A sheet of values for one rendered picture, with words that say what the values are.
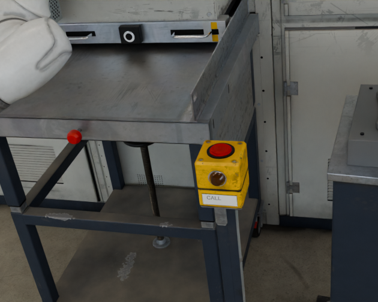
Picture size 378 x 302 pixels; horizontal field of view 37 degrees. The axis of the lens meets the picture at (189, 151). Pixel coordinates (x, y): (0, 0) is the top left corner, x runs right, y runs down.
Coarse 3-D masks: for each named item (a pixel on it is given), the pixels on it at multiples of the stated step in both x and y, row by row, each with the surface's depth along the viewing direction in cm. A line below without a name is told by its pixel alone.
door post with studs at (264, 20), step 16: (256, 0) 173; (272, 80) 186; (272, 96) 189; (272, 112) 193; (272, 128) 196; (272, 144) 200; (272, 160) 203; (272, 176) 207; (272, 192) 211; (272, 208) 215; (272, 224) 219
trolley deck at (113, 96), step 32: (256, 32) 173; (96, 64) 155; (128, 64) 153; (160, 64) 150; (192, 64) 148; (32, 96) 142; (64, 96) 140; (96, 96) 138; (128, 96) 136; (160, 96) 134; (224, 96) 134; (0, 128) 136; (32, 128) 134; (64, 128) 131; (96, 128) 129; (128, 128) 127; (160, 128) 124; (192, 128) 122
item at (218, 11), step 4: (216, 0) 150; (220, 0) 154; (224, 0) 159; (228, 0) 164; (216, 4) 150; (220, 4) 154; (224, 4) 159; (228, 4) 164; (216, 8) 150; (220, 8) 155; (224, 8) 160; (216, 12) 150; (220, 12) 155; (224, 12) 160; (216, 16) 151
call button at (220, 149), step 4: (216, 144) 101; (220, 144) 101; (224, 144) 101; (212, 148) 100; (216, 148) 100; (220, 148) 100; (224, 148) 100; (228, 148) 100; (212, 152) 99; (216, 152) 99; (220, 152) 99; (224, 152) 99; (228, 152) 99
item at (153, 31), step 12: (60, 24) 163; (72, 24) 162; (84, 24) 161; (96, 24) 160; (108, 24) 159; (120, 24) 158; (132, 24) 157; (144, 24) 156; (156, 24) 155; (168, 24) 154; (180, 24) 154; (192, 24) 153; (72, 36) 164; (84, 36) 163; (96, 36) 162; (108, 36) 161; (144, 36) 158; (156, 36) 157; (168, 36) 156
